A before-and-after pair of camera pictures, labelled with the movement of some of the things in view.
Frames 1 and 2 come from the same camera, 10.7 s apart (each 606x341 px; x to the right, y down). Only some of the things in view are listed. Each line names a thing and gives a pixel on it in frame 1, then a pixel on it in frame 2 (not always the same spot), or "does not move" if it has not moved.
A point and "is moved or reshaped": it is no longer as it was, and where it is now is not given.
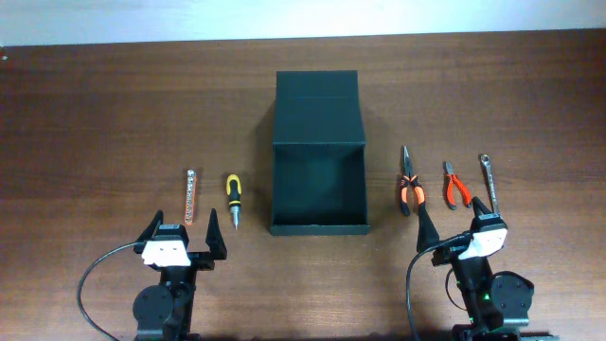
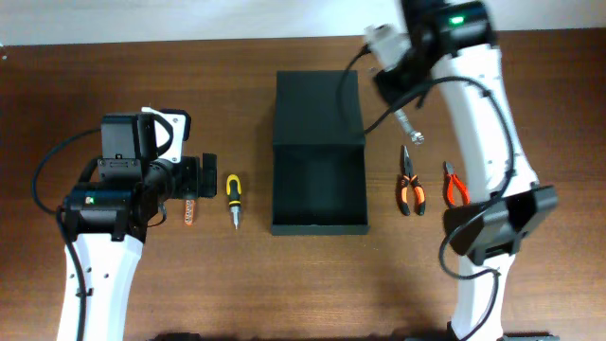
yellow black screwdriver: [234, 188] does not move
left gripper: [204, 260] to [192, 188]
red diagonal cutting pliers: [451, 177] does not move
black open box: [319, 166] does not move
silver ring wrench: [490, 184] is moved or reshaped
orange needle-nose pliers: [409, 178] does not move
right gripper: [428, 234] to [386, 87]
